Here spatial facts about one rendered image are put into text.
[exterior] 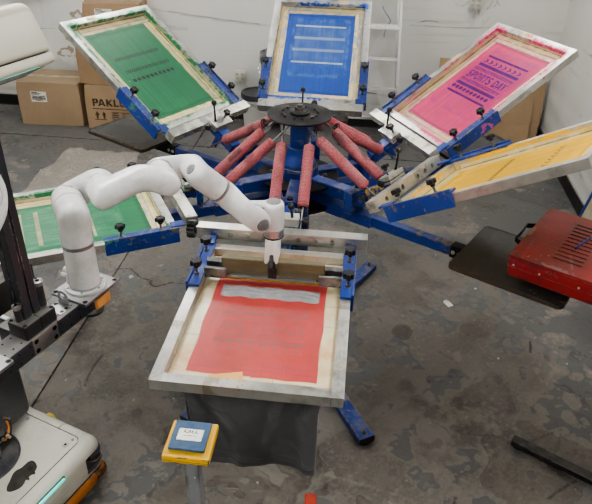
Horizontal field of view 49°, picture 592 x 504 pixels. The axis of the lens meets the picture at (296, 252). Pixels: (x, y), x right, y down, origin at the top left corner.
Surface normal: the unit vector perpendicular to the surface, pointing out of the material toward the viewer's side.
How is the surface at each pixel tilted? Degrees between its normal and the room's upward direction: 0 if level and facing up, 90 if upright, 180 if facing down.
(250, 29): 90
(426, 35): 90
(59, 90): 88
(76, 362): 0
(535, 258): 0
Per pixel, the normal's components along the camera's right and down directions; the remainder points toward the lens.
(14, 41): 0.81, -0.15
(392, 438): 0.03, -0.84
